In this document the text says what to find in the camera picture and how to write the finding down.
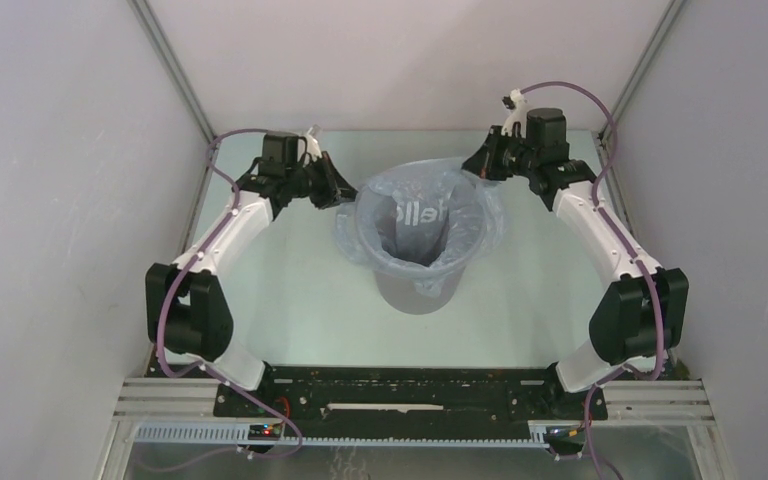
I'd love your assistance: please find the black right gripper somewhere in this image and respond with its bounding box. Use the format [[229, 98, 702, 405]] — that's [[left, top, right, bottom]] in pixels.
[[464, 125, 540, 182]]

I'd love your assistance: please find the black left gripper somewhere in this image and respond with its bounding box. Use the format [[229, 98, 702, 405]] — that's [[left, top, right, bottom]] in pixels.
[[286, 152, 361, 211]]

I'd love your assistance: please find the blue translucent trash bag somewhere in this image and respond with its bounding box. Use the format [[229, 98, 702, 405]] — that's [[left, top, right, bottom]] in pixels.
[[334, 157, 508, 299]]

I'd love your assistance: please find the grey plastic trash bin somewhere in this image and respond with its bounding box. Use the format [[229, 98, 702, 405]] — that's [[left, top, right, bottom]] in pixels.
[[355, 158, 491, 316]]

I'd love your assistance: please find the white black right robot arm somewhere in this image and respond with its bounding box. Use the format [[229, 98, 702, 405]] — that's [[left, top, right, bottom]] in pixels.
[[462, 88, 689, 418]]

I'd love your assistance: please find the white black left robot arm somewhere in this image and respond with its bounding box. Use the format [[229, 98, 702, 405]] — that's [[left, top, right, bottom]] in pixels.
[[145, 126, 357, 417]]

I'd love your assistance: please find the small electronics board with leds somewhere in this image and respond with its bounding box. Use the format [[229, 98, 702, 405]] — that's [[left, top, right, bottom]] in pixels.
[[247, 423, 282, 441]]

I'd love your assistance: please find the aluminium extrusion base left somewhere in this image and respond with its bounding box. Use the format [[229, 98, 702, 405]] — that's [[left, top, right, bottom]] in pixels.
[[113, 378, 219, 421]]

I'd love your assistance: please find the aluminium frame rail right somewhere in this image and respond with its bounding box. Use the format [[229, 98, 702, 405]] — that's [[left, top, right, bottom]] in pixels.
[[594, 0, 691, 237]]

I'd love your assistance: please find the aluminium frame rail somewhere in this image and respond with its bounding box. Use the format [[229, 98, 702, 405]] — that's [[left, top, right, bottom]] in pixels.
[[128, 0, 216, 253], [594, 0, 691, 237]]

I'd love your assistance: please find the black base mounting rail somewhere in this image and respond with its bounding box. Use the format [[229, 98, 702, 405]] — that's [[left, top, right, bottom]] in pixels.
[[214, 361, 607, 441]]

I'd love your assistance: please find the aluminium frame rail left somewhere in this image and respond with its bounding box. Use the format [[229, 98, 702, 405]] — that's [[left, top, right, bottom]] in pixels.
[[128, 0, 216, 253]]

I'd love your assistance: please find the white slotted cable duct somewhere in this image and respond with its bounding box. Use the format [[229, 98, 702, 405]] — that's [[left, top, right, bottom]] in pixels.
[[133, 422, 548, 448]]

